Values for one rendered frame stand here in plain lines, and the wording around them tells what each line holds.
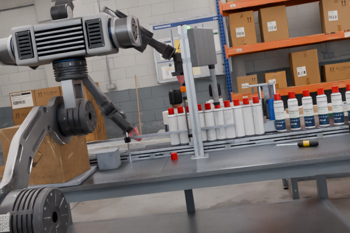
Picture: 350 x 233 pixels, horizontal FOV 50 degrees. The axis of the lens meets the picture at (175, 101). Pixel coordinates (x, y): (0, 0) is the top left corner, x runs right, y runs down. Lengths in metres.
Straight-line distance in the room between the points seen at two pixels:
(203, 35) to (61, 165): 0.93
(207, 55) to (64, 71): 0.75
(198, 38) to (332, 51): 4.96
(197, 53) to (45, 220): 1.10
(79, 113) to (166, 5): 5.26
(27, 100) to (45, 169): 3.91
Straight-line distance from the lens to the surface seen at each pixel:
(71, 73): 1.53
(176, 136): 2.06
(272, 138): 2.05
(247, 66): 6.49
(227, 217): 2.82
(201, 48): 1.91
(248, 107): 2.05
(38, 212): 1.13
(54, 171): 1.78
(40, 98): 5.59
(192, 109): 1.90
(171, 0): 6.67
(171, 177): 1.64
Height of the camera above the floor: 1.22
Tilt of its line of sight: 3 degrees down
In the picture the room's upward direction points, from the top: 8 degrees counter-clockwise
